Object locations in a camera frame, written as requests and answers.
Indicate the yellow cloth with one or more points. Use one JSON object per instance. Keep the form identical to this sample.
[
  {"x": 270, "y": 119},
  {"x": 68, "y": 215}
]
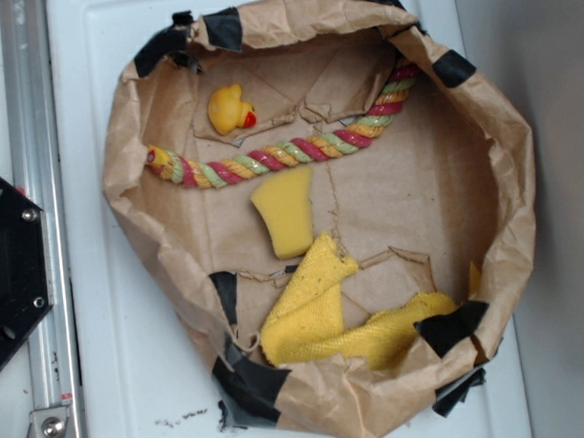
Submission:
[{"x": 307, "y": 322}]

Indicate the yellow sponge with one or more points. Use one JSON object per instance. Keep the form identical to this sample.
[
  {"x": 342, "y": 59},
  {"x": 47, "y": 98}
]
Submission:
[{"x": 284, "y": 203}]

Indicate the brown paper bag container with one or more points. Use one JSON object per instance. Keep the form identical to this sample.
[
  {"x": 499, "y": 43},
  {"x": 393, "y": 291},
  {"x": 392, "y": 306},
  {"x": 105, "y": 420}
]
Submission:
[{"x": 411, "y": 147}]

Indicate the yellow rubber duck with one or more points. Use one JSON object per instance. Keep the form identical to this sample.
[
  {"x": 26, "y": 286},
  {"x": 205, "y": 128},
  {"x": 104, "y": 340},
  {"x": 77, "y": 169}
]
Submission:
[{"x": 227, "y": 110}]

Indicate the aluminium extrusion rail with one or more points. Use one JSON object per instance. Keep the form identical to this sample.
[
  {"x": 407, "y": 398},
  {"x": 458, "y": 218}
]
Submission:
[{"x": 53, "y": 345}]

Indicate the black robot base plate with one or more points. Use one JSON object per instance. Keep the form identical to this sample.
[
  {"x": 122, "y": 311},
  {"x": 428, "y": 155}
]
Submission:
[{"x": 24, "y": 296}]

